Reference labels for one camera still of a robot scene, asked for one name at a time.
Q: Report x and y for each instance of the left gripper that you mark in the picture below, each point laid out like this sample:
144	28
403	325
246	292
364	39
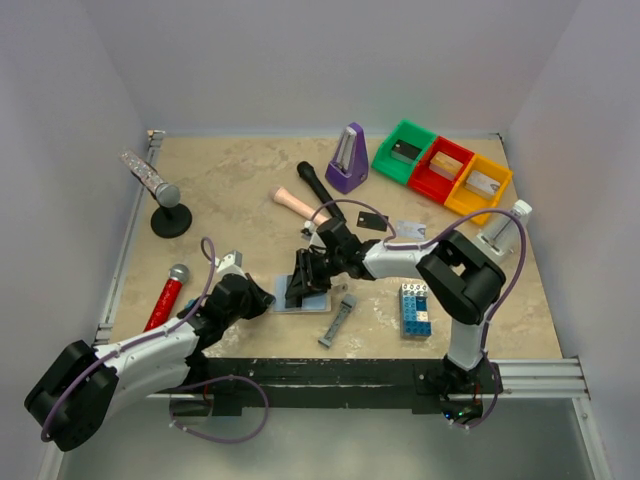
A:
255	298

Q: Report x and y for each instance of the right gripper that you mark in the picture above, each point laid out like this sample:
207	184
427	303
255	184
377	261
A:
314	267

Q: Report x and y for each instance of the beige card holder wallet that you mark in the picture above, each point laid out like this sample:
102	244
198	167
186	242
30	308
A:
316	303

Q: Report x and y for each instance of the black credit card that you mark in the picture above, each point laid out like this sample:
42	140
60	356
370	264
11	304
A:
372	221

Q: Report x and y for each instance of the white VIP credit card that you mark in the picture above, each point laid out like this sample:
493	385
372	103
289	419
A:
412	230

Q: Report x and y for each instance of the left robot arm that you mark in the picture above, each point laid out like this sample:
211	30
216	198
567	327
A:
84	385

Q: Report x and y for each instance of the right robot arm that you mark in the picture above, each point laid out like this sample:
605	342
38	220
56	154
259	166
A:
466	282

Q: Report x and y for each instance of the black card in green bin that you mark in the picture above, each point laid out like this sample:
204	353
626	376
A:
405	152

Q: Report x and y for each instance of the tan card in red bin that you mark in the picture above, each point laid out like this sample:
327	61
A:
445	166

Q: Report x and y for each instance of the white card in yellow bin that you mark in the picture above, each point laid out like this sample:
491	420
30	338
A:
482	185

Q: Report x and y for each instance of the grey truss beam piece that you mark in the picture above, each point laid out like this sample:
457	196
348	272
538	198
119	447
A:
347	305

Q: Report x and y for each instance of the red glitter microphone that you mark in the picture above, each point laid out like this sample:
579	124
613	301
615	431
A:
178	275

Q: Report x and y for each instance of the pink microphone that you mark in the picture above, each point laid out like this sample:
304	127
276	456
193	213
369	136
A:
282	196

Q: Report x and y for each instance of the blue toy brick block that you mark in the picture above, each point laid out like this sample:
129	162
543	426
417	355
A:
414	315

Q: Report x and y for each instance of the black microphone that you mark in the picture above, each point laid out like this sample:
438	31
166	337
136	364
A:
307	173

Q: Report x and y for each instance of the purple metronome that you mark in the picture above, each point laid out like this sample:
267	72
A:
349	167

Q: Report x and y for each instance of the black round microphone stand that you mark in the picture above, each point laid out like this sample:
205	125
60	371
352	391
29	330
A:
171	222

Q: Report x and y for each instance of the glitter microphone on stand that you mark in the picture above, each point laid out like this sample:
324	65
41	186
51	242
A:
166	194

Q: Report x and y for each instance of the yellow storage bin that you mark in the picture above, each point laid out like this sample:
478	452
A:
462	201

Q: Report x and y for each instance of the green storage bin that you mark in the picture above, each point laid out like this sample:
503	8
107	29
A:
410	132

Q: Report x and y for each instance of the white metronome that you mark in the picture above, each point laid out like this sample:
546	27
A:
498	238

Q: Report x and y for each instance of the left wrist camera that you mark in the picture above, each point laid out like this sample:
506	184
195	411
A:
230	263

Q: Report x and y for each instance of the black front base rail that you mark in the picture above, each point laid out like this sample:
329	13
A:
422	386

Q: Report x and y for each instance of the aluminium frame rail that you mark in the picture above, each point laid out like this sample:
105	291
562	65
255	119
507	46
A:
108	316

